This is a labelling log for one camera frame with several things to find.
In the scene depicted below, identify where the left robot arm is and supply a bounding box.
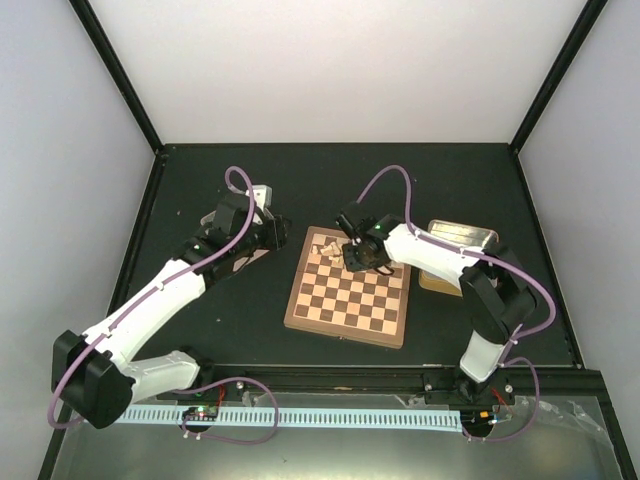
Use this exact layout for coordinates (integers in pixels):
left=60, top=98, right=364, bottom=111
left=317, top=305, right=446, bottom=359
left=51, top=185, right=291, bottom=429

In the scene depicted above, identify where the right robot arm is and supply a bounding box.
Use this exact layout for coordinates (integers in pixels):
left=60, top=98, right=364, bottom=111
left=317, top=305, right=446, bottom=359
left=336, top=212, right=537, bottom=404

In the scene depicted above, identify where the pile of light chess pieces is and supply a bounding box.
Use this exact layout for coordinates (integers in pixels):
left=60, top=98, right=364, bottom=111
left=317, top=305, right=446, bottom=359
left=308, top=241, right=343, bottom=266

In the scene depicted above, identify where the wooden chess board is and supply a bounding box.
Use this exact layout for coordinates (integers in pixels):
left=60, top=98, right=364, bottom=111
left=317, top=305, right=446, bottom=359
left=284, top=226, right=411, bottom=349

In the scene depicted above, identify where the small circuit board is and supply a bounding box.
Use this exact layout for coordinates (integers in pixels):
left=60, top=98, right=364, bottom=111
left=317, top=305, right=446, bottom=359
left=182, top=406, right=219, bottom=422

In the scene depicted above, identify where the pink embossed tin box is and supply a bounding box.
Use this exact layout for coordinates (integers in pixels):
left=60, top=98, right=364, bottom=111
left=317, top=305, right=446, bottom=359
left=200, top=211, right=269, bottom=272

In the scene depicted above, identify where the yellow tin box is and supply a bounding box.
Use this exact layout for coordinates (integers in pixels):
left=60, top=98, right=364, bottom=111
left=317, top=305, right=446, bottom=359
left=419, top=219, right=499, bottom=297

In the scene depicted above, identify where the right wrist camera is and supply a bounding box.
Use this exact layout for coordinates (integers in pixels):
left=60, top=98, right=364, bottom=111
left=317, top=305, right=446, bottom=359
left=336, top=201, right=376, bottom=243

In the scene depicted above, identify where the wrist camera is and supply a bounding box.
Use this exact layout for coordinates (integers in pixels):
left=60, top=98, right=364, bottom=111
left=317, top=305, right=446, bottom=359
left=336, top=201, right=376, bottom=243
left=246, top=185, right=273, bottom=216

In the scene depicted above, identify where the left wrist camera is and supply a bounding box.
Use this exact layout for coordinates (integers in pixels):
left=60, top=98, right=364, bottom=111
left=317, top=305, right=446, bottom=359
left=246, top=185, right=273, bottom=216

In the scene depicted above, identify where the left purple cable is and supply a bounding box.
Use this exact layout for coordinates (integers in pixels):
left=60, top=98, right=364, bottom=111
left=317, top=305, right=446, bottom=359
left=47, top=166, right=259, bottom=430

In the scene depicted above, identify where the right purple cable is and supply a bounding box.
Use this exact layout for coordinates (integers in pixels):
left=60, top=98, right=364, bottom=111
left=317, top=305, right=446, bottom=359
left=357, top=166, right=557, bottom=361

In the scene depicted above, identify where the light blue slotted cable duct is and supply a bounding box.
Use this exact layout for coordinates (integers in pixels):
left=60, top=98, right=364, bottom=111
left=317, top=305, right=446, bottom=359
left=117, top=405, right=462, bottom=433

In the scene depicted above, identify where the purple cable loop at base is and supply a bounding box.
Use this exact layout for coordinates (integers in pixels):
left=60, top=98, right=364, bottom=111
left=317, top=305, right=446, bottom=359
left=179, top=377, right=286, bottom=446

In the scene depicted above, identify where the black frame post left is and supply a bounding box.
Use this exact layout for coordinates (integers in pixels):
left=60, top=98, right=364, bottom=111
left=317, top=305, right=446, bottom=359
left=69, top=0, right=164, bottom=154

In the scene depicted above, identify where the black frame post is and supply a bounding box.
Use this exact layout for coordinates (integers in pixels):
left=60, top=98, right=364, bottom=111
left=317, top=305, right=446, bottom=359
left=509, top=0, right=608, bottom=155
left=69, top=0, right=164, bottom=154

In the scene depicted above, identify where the black frame post right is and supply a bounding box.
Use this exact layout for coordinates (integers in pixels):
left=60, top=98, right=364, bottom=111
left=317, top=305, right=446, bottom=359
left=509, top=0, right=608, bottom=155

